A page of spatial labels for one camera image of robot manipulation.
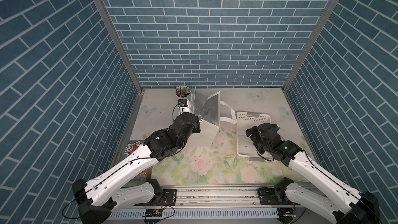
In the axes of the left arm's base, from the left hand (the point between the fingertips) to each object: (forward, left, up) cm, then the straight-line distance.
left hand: (201, 117), depth 69 cm
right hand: (-1, -25, -15) cm, 29 cm away
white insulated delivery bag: (+19, -6, -20) cm, 28 cm away
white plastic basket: (-2, -26, -28) cm, 38 cm away
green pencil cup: (+31, +13, -17) cm, 37 cm away
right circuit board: (-34, -40, -29) cm, 60 cm away
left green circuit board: (-33, +22, -32) cm, 51 cm away
